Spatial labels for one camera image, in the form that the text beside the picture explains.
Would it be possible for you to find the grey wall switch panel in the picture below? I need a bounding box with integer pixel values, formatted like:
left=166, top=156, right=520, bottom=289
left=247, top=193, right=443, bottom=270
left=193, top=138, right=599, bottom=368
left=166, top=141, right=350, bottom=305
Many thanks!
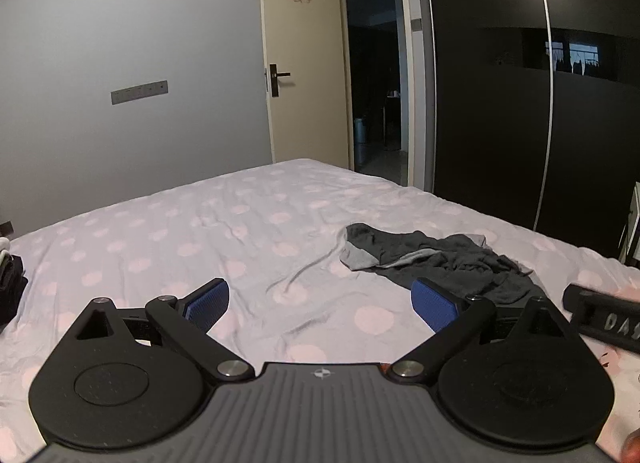
left=111, top=79, right=169, bottom=105

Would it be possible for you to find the dark sliding wardrobe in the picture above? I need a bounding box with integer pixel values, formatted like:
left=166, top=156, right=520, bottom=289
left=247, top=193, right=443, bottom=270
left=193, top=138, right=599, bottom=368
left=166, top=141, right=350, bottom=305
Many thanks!
left=422, top=0, right=640, bottom=264

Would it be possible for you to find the cream door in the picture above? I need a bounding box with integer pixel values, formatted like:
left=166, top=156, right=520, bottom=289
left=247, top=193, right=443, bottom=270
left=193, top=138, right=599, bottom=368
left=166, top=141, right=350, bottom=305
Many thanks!
left=259, top=0, right=356, bottom=171

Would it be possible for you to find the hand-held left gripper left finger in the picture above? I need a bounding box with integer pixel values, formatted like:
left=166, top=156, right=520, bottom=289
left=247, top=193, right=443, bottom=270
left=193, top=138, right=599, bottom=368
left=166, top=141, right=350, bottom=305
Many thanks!
left=75, top=277, right=255, bottom=382

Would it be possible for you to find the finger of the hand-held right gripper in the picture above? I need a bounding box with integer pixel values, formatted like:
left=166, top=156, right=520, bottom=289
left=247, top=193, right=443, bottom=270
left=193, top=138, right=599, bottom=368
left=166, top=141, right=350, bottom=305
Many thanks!
left=562, top=283, right=603, bottom=339

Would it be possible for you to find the bed with pink-dotted sheet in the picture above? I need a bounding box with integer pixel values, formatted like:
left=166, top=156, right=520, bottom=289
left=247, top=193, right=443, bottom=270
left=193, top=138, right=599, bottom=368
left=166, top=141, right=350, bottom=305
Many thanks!
left=0, top=158, right=640, bottom=463

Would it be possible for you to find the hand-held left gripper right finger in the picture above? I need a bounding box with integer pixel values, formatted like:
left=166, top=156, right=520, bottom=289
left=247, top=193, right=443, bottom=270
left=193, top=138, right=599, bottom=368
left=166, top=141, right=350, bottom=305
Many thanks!
left=390, top=277, right=583, bottom=386

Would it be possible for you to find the hallway bin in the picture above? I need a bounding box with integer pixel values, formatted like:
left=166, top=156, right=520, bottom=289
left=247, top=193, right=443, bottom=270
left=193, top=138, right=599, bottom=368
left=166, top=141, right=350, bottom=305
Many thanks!
left=354, top=117, right=372, bottom=164

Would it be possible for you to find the white door frame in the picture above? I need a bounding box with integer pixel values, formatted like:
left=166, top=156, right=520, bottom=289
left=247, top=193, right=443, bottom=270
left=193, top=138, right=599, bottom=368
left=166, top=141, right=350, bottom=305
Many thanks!
left=334, top=0, right=437, bottom=191

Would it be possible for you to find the dark grey garment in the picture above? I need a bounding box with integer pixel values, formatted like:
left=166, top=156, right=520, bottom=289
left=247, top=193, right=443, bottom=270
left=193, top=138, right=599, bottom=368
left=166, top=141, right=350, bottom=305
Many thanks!
left=339, top=223, right=548, bottom=311

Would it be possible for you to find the black door handle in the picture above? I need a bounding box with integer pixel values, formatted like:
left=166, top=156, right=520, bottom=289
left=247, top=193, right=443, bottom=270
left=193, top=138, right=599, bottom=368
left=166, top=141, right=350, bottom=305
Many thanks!
left=264, top=63, right=292, bottom=96

